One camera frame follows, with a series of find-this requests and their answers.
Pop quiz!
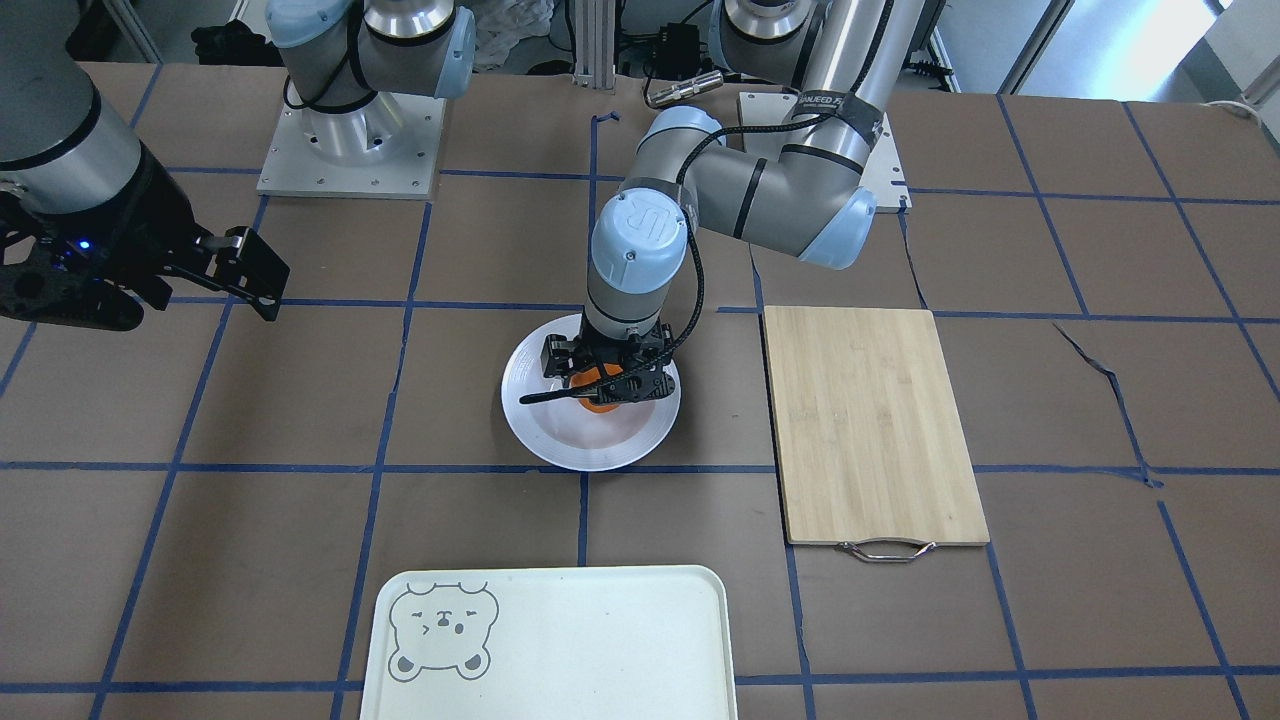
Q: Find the aluminium frame post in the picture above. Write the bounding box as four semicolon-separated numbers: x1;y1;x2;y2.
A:
570;0;618;94

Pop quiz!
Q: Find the white round plate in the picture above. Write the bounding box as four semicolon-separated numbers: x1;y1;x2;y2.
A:
500;313;682;473

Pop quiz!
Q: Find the bamboo cutting board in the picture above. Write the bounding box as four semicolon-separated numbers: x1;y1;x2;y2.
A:
762;305;989;557

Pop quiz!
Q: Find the orange fruit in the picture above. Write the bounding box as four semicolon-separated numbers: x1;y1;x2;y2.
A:
568;363;623;414

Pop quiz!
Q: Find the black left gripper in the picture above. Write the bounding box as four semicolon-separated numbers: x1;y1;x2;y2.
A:
518;320;677;406

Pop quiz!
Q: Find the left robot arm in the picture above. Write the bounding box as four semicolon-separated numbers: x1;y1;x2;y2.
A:
520;1;923;406

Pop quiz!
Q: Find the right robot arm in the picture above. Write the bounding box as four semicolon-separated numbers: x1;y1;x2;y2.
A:
3;1;477;332

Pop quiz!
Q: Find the cream bear tray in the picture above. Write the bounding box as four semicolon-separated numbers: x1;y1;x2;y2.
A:
360;565;739;719

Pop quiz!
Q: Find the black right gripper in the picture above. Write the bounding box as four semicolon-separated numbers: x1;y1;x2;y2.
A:
1;149;291;331

